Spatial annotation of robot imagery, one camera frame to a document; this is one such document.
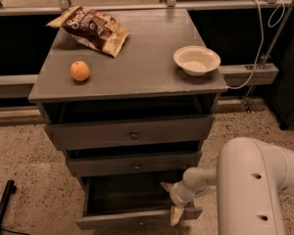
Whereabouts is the grey wooden drawer cabinet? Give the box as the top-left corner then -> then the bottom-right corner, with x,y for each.
27,8 -> 228,199

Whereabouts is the black stand leg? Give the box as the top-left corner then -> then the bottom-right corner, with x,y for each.
0,180 -> 17,230

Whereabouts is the grey drawer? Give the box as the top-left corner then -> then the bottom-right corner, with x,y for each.
45,115 -> 214,151
67,151 -> 201,177
75,169 -> 204,231

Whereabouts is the grey middle drawer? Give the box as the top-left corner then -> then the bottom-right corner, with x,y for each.
67,151 -> 201,177

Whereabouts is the dark cabinet at right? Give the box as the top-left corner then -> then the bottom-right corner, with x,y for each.
272,36 -> 294,130

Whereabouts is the orange fruit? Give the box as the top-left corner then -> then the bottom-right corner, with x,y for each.
70,61 -> 90,81

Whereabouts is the white bowl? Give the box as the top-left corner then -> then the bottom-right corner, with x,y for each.
173,46 -> 221,76

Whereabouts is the grey top drawer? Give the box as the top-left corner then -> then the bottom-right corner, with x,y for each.
45,115 -> 214,151

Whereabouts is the grey metal railing frame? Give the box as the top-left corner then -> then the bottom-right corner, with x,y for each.
0,0 -> 294,111

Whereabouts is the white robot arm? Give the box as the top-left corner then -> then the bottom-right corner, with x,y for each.
162,137 -> 294,235

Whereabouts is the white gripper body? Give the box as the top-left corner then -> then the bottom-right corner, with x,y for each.
170,181 -> 195,207

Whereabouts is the brown snack chip bag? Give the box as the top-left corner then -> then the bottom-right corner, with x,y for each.
47,6 -> 129,58

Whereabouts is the grey bottom drawer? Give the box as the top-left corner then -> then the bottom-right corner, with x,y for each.
75,169 -> 204,231

